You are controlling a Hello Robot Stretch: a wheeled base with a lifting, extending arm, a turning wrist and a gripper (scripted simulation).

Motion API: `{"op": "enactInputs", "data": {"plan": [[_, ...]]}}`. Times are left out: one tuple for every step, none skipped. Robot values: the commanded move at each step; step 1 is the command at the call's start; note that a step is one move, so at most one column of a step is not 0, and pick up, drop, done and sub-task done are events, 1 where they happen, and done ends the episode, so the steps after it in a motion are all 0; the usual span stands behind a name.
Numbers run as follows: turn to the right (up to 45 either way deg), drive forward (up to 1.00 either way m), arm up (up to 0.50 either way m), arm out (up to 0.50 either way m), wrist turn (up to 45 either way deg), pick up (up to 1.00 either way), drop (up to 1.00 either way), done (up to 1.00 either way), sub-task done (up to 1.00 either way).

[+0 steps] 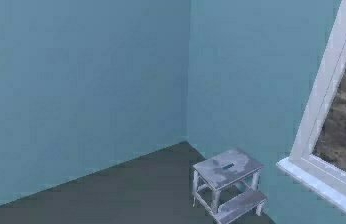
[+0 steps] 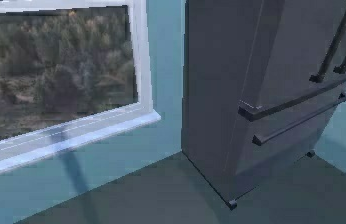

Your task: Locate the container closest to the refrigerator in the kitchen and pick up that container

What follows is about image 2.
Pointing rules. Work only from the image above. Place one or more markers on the dark grey refrigerator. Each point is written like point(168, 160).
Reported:
point(214, 100)

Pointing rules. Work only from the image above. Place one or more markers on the white framed window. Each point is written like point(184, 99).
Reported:
point(61, 66)

